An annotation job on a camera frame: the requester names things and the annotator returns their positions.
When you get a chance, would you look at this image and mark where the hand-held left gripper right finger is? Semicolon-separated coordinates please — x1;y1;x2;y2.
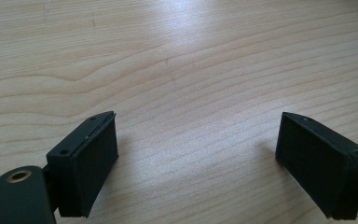
274;111;358;221

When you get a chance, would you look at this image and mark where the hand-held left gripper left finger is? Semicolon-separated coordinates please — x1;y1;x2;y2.
46;110;119;218

